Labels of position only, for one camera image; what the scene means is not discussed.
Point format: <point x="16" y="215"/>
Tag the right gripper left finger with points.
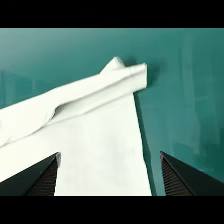
<point x="36" y="180"/>

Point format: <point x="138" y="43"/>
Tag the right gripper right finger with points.
<point x="186" y="181"/>

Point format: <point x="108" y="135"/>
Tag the white shirt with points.
<point x="100" y="133"/>

